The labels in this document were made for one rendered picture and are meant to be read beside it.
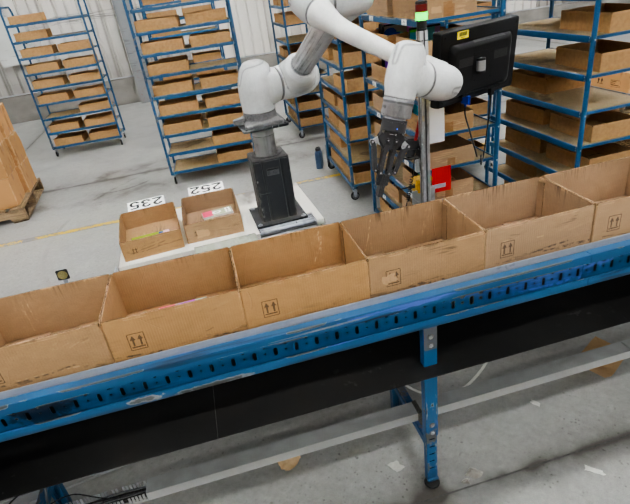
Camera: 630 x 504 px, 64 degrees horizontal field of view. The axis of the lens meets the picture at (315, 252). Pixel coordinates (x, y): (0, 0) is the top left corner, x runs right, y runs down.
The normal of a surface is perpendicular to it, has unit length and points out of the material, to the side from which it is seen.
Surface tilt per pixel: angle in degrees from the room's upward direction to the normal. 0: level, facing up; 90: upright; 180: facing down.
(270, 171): 90
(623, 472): 0
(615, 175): 90
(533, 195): 90
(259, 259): 90
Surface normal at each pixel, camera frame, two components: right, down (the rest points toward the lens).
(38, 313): 0.24, 0.44
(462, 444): -0.13, -0.87
